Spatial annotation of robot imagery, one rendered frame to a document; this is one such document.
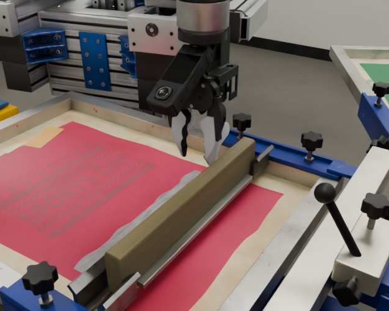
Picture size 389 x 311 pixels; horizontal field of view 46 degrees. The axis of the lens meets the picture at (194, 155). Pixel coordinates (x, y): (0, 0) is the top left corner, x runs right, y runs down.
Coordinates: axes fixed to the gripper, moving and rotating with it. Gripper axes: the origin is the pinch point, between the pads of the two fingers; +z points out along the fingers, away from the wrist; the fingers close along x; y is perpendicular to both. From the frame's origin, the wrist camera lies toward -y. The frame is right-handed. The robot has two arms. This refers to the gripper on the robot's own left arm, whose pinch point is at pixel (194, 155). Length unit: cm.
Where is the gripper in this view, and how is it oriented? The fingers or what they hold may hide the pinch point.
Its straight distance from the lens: 74.7
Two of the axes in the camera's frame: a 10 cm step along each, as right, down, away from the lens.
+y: 5.4, -4.2, 7.3
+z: 0.0, 8.7, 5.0
